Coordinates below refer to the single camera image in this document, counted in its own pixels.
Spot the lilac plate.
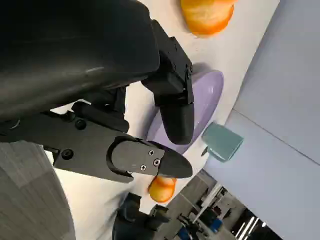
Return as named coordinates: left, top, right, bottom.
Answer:
left=146, top=69, right=225, bottom=155

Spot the pale green mug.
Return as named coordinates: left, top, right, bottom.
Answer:
left=201, top=121, right=245, bottom=163

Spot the orange and white bread roll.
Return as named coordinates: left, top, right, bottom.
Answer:
left=180, top=0, right=235, bottom=39
left=147, top=175, right=178, bottom=204

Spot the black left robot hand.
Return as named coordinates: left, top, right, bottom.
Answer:
left=0, top=0, right=195, bottom=185

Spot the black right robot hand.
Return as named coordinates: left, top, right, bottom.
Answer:
left=111, top=191, right=173, bottom=240

